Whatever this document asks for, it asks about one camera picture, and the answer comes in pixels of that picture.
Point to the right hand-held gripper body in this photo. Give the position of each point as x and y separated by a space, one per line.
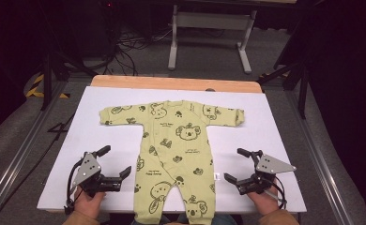
267 168

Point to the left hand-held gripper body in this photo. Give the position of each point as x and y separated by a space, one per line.
88 170

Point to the green printed baby romper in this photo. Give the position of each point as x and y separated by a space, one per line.
175 150

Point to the person's left hand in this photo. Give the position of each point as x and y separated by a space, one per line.
88 203

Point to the person's right hand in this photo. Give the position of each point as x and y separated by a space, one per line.
264 201

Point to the white board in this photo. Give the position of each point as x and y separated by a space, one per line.
78 140

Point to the black metal stand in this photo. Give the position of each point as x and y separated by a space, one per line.
303 90

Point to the black tripod stand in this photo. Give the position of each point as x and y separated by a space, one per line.
47 81

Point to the yellow black hazard tape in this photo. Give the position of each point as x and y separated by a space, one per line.
34 90

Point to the wooden table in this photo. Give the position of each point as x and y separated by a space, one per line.
171 83

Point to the aluminium floor rail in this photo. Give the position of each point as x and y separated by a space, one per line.
18 153
318 162

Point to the white metal desk frame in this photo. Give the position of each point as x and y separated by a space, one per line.
214 21

